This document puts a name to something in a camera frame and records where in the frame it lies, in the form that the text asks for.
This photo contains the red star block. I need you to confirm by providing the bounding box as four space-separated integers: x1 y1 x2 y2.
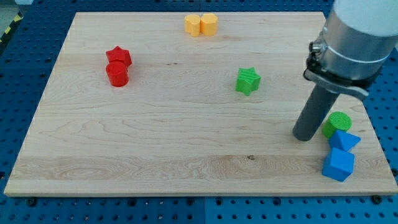
106 46 132 67

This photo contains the green cylinder block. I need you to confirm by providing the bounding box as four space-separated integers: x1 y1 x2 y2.
322 111 353 138

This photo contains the blue cube block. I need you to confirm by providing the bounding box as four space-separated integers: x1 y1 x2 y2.
322 148 355 182

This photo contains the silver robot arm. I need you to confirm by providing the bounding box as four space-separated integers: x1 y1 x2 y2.
304 0 397 100

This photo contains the wooden board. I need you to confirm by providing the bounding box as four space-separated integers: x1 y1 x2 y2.
4 12 397 197

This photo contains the yellow heart block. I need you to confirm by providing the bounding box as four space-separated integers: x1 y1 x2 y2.
184 14 201 37

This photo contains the yellow hexagon block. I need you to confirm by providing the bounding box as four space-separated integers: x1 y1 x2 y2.
200 13 218 36

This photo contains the red cylinder block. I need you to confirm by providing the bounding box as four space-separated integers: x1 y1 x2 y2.
106 61 129 87

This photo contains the green star block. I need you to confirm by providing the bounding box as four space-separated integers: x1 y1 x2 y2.
235 67 261 96

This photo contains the blue triangular block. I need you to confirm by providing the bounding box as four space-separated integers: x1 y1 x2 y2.
328 130 361 151

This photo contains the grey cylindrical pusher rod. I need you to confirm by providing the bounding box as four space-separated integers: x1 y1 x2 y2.
292 85 340 141

